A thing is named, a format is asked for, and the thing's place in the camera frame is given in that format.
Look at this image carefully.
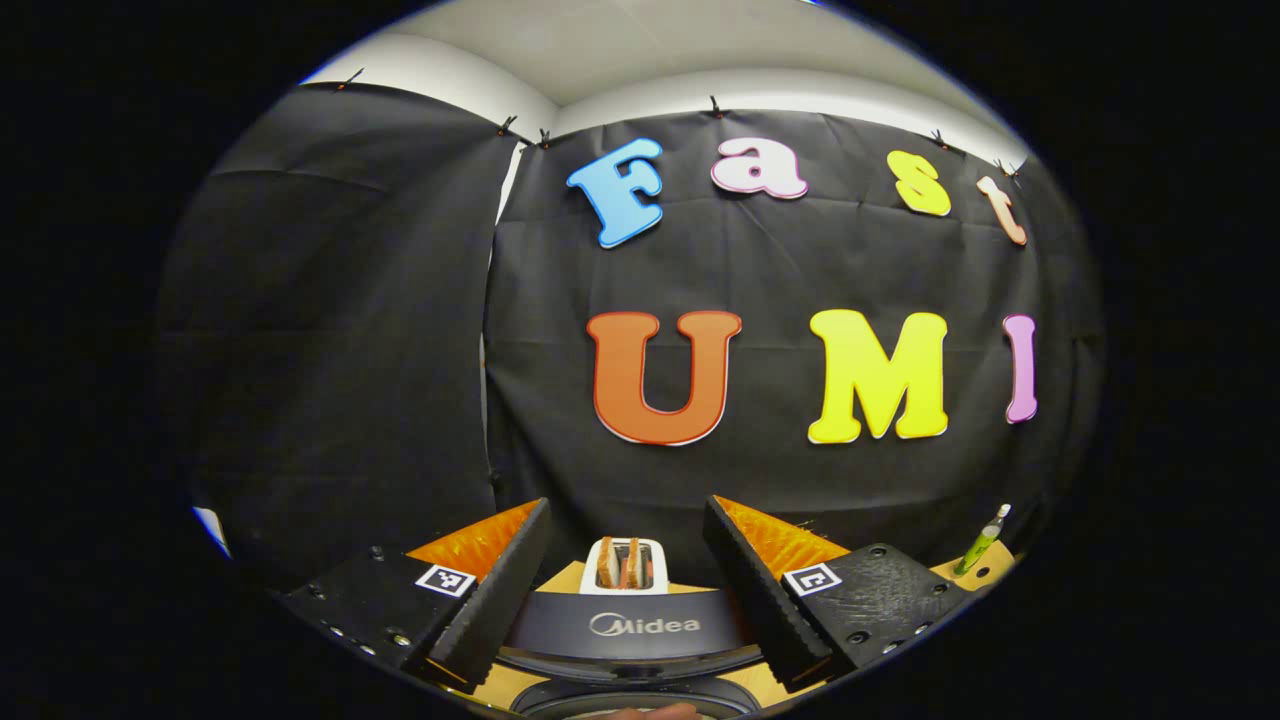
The green tea bottle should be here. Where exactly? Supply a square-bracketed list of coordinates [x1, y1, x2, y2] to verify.
[952, 503, 1013, 579]

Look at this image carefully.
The black backdrop cloth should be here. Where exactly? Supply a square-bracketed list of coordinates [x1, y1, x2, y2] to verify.
[160, 82, 1106, 591]

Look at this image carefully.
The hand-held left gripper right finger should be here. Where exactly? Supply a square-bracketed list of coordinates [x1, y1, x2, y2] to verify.
[702, 495, 976, 694]

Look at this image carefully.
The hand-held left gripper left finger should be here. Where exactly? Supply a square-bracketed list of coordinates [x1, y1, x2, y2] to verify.
[280, 497, 554, 696]

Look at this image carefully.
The dark grey rice cooker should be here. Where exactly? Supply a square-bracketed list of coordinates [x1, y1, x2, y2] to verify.
[495, 588, 766, 720]

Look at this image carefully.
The white toaster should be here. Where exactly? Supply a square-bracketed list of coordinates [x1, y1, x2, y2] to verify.
[579, 537, 669, 596]

